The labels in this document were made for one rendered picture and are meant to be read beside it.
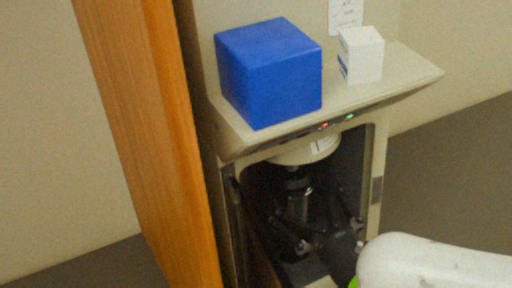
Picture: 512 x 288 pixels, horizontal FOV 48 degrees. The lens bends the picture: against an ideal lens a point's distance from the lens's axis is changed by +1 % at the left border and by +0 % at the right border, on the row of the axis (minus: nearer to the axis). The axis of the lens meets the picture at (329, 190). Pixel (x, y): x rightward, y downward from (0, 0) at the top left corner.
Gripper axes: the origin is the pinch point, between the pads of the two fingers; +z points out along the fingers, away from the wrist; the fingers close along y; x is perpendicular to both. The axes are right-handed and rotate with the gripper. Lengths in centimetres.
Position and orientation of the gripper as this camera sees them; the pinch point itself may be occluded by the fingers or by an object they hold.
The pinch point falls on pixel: (292, 191)
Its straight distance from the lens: 108.8
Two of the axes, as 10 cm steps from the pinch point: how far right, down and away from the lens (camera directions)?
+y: -8.5, 3.5, -4.0
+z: -5.3, -5.7, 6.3
